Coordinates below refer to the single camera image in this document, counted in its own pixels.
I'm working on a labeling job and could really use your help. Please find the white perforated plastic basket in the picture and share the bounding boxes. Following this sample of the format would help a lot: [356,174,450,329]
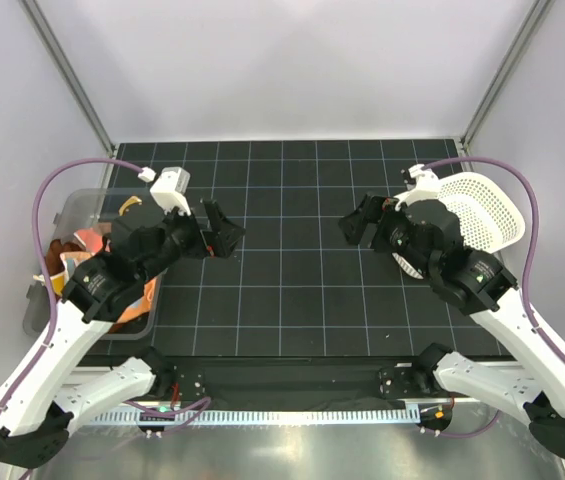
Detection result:
[391,171,527,281]

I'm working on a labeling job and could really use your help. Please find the yellow blue patterned towel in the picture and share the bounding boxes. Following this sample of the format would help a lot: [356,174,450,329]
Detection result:
[118,195,143,216]

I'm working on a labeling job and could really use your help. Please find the slotted cable duct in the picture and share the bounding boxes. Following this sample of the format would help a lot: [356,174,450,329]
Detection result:
[44,405,421,427]

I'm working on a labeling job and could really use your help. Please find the black grid mat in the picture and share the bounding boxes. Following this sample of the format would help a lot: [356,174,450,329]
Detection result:
[87,138,506,365]

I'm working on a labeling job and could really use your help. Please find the orange polka dot towel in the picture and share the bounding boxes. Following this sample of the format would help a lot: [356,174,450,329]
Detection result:
[54,227,156,324]

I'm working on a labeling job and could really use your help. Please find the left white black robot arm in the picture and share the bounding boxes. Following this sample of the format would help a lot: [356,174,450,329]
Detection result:
[0,200,245,470]

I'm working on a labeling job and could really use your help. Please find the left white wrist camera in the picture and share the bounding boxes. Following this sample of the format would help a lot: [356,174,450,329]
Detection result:
[137,167,192,216]

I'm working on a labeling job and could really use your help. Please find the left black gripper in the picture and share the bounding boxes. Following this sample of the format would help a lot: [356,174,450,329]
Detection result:
[137,199,244,283]

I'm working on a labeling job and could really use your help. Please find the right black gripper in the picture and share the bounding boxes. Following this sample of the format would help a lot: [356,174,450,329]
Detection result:
[338,192,435,281]

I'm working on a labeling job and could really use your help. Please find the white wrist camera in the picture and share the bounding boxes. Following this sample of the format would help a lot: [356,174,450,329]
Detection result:
[137,167,192,216]
[396,164,441,210]

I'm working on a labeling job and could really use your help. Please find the clear plastic bin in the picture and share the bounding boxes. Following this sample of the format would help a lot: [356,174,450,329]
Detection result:
[45,188,162,341]

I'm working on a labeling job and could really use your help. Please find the dark brown towel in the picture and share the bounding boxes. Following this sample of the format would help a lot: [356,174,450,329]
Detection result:
[45,239,82,277]

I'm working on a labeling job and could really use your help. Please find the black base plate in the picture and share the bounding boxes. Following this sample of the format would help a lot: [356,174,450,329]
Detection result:
[114,354,473,406]

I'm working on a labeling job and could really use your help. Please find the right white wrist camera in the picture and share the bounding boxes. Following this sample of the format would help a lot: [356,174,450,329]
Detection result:
[396,164,441,210]

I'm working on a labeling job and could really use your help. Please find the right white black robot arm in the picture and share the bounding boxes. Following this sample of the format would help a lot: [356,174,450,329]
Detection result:
[338,195,565,459]

